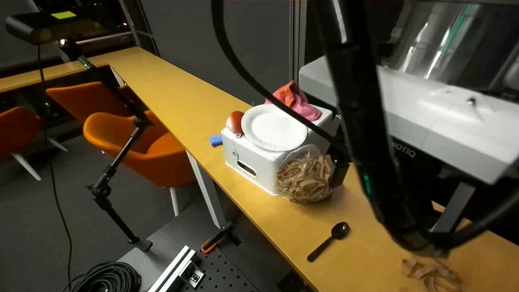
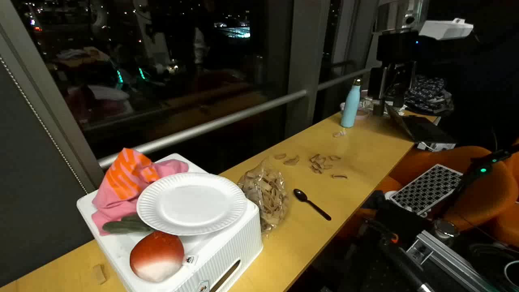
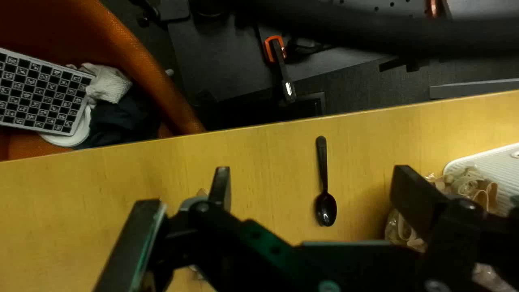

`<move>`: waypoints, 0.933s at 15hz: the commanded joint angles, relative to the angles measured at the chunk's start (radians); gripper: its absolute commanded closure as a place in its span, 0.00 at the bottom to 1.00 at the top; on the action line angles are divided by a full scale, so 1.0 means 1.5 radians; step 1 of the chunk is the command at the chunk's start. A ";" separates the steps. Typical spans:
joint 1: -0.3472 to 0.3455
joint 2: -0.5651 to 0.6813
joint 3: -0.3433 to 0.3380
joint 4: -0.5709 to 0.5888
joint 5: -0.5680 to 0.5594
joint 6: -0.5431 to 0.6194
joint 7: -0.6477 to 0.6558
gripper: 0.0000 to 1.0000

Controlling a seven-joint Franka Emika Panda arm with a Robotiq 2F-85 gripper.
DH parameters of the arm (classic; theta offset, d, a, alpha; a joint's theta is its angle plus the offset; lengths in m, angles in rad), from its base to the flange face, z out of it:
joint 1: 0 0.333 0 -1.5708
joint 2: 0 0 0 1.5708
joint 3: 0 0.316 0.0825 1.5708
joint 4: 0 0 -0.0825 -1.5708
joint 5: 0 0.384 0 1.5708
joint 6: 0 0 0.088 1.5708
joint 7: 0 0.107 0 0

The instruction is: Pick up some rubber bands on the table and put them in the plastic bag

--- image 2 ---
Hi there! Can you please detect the black white calibration board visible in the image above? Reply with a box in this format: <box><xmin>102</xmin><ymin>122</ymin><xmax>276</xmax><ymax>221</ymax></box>
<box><xmin>391</xmin><ymin>164</ymin><xmax>462</xmax><ymax>218</ymax></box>

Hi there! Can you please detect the tan rubber band pile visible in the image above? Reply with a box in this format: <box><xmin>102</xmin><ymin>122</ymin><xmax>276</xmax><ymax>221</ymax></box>
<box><xmin>308</xmin><ymin>154</ymin><xmax>341</xmax><ymax>174</ymax></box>

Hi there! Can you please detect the white paper plate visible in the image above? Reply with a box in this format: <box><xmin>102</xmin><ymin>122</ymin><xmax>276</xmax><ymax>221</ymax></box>
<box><xmin>136</xmin><ymin>172</ymin><xmax>246</xmax><ymax>235</ymax></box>

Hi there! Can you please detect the green cucumber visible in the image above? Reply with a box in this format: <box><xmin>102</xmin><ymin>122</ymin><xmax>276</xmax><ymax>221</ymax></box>
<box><xmin>102</xmin><ymin>218</ymin><xmax>146</xmax><ymax>234</ymax></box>

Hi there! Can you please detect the white box on stand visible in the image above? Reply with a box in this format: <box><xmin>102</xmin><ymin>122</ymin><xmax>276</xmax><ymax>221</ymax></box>
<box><xmin>420</xmin><ymin>18</ymin><xmax>474</xmax><ymax>41</ymax></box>

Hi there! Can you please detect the pink cloth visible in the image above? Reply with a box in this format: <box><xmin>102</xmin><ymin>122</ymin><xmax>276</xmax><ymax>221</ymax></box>
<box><xmin>91</xmin><ymin>159</ymin><xmax>188</xmax><ymax>234</ymax></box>

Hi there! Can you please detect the patterned black white cloth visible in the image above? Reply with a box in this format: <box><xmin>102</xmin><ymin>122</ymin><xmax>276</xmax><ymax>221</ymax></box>
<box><xmin>404</xmin><ymin>75</ymin><xmax>454</xmax><ymax>115</ymax></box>

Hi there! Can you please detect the light blue water bottle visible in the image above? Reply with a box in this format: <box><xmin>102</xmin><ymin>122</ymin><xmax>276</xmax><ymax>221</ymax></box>
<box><xmin>341</xmin><ymin>80</ymin><xmax>362</xmax><ymax>128</ymax></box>

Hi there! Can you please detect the red apple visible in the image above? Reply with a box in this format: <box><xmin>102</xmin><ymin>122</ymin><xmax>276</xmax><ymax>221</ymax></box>
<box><xmin>130</xmin><ymin>232</ymin><xmax>185</xmax><ymax>282</ymax></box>

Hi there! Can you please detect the aluminium frame rail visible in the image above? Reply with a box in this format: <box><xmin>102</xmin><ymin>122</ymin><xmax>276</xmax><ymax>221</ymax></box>
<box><xmin>407</xmin><ymin>231</ymin><xmax>493</xmax><ymax>292</ymax></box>

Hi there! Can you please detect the clear bag of rubber bands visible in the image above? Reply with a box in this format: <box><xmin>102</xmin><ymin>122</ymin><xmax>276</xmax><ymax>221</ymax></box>
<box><xmin>238</xmin><ymin>159</ymin><xmax>289</xmax><ymax>232</ymax></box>

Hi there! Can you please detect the black laptop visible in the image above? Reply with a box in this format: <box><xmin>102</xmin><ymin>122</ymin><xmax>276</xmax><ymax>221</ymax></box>
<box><xmin>386</xmin><ymin>106</ymin><xmax>457</xmax><ymax>153</ymax></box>

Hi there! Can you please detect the black plastic spoon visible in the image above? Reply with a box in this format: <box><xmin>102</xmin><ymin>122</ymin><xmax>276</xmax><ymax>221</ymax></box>
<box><xmin>293</xmin><ymin>188</ymin><xmax>331</xmax><ymax>221</ymax></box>

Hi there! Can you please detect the metal window railing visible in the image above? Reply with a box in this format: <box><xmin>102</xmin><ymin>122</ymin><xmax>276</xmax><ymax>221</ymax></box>
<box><xmin>97</xmin><ymin>67</ymin><xmax>375</xmax><ymax>170</ymax></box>

